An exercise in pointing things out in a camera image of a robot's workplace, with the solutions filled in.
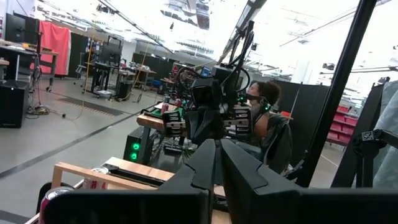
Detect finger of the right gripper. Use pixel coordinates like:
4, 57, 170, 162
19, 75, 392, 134
162, 109, 187, 138
223, 105, 253, 136

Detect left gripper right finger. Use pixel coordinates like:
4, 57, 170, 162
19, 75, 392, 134
220, 138, 398, 224

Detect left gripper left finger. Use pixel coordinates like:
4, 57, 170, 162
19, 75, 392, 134
43, 138, 218, 224

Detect red and white soda can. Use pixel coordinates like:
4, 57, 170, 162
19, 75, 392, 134
39, 185, 75, 224

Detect person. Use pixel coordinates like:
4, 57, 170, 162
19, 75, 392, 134
245, 80, 282, 147

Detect black computer with green lights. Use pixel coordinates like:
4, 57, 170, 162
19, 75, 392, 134
123, 126, 147, 165

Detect office chair with grey cover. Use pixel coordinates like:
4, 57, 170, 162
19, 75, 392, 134
236, 113, 294, 175

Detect black room partition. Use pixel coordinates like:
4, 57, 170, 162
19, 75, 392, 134
273, 80, 330, 169

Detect background desk with monitor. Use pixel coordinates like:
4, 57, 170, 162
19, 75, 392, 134
82, 35, 134, 102

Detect red storage bins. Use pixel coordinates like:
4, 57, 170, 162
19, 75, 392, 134
325, 105, 359, 147

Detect red cloth curtain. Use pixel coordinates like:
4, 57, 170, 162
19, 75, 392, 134
30, 20, 72, 77

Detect grey cloth cover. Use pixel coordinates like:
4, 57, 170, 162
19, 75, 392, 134
371, 79, 398, 189

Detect black computer tower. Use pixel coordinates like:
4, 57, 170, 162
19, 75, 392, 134
0, 80, 31, 129

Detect black monitor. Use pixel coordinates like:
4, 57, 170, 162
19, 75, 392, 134
4, 12, 40, 45

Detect black aluminium table frame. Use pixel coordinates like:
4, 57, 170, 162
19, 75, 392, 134
107, 164, 166, 187

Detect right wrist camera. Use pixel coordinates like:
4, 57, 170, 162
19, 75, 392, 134
190, 77, 222, 107

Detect black rig upright post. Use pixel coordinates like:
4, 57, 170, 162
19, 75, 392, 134
294, 0, 379, 188

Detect black clamp bracket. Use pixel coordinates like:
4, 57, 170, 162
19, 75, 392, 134
353, 129, 398, 187

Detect black rig side post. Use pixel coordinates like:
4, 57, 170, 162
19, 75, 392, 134
331, 82, 386, 189

